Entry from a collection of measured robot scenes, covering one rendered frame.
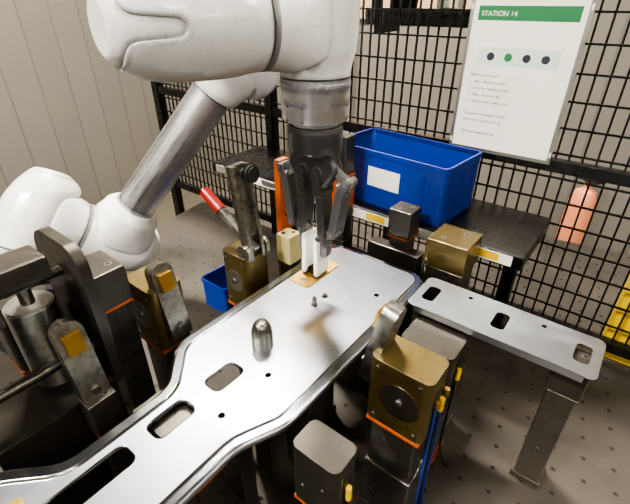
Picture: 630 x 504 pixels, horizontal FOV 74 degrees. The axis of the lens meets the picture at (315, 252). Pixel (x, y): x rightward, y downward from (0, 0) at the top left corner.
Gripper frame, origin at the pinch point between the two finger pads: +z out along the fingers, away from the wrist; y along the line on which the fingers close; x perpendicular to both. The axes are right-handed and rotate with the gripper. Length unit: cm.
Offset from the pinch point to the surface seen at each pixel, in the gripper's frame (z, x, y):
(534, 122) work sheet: -12, 54, 16
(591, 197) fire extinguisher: 58, 215, 23
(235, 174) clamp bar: -9.9, -1.6, -15.2
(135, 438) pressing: 10.6, -33.4, -1.0
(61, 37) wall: -13, 94, -282
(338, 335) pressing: 10.5, -3.8, 7.7
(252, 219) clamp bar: -0.8, 0.9, -14.8
